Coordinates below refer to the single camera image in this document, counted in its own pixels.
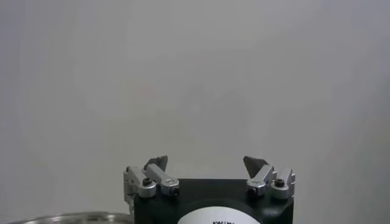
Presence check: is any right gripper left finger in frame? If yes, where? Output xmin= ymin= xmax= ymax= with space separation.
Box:
xmin=123 ymin=155 xmax=180 ymax=214

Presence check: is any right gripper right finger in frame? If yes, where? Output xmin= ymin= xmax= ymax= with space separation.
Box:
xmin=243 ymin=155 xmax=296 ymax=200

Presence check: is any stainless steel steamer basket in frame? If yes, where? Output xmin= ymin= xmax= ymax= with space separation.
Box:
xmin=9 ymin=212 xmax=134 ymax=224

